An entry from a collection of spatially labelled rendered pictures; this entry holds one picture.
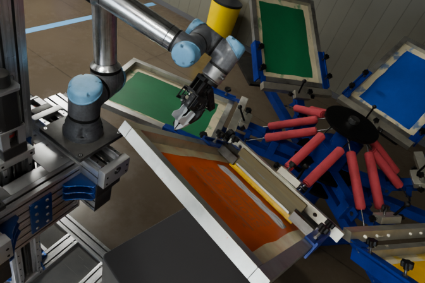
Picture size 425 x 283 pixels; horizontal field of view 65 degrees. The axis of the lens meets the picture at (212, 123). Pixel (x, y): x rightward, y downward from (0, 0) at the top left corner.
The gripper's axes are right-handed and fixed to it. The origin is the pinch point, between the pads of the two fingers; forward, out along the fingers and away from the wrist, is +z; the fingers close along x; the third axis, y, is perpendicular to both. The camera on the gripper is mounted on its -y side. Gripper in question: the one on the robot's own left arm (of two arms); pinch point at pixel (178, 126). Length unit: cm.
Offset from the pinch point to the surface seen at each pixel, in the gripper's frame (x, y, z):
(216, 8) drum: -251, -294, -82
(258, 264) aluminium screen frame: 52, 22, 4
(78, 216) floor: -72, -81, 123
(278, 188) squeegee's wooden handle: 32.6, -37.3, -0.7
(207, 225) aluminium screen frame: 37.8, 22.9, 6.2
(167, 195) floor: -54, -138, 87
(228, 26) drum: -233, -320, -74
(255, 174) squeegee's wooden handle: 21.7, -37.1, 1.5
